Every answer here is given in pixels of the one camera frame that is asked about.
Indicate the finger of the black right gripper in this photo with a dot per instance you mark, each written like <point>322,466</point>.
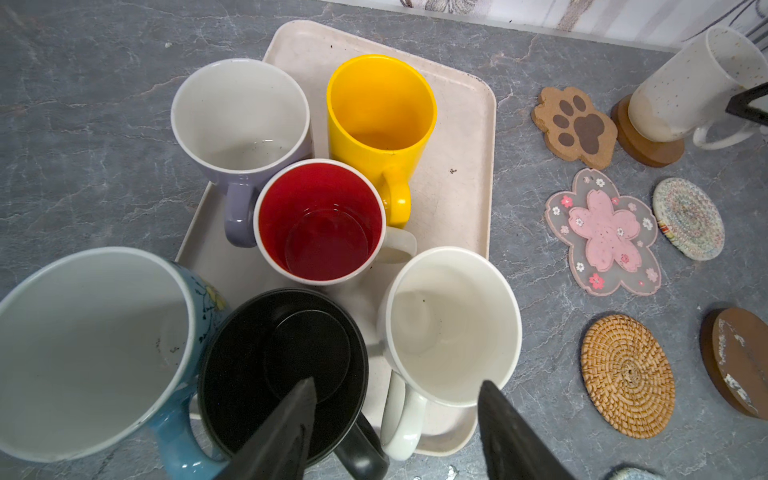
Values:
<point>750,105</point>

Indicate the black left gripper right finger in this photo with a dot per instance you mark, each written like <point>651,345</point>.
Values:
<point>512,450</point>

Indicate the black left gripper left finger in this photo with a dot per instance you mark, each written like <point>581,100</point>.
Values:
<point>279,447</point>

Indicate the brown round wooden coaster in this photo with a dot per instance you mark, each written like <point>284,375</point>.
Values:
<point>649,153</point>

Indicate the black mug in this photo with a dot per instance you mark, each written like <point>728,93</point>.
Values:
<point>263,349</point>

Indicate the grey blue round coaster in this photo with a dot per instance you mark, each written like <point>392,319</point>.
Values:
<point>633,473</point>

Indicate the white woven rope coaster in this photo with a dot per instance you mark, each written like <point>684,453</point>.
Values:
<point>688,218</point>

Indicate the woven rattan round coaster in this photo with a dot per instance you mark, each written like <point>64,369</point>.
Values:
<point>628,376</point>

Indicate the cream mug front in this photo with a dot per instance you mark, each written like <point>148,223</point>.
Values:
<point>448,322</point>

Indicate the brown paw print coaster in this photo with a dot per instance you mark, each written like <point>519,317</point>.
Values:
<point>573,128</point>

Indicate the pink cherry blossom coaster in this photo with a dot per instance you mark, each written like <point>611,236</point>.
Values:
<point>608,235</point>

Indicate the glossy amber round coaster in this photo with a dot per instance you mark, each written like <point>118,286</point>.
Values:
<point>733,343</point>

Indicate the beige rectangular tray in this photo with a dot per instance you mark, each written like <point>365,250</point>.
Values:
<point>451,190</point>

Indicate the yellow mug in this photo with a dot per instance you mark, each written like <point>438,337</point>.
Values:
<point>381,114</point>

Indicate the light blue mug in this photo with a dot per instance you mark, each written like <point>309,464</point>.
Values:
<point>100,344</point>

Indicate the red interior white mug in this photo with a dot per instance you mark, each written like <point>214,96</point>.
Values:
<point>321,223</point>

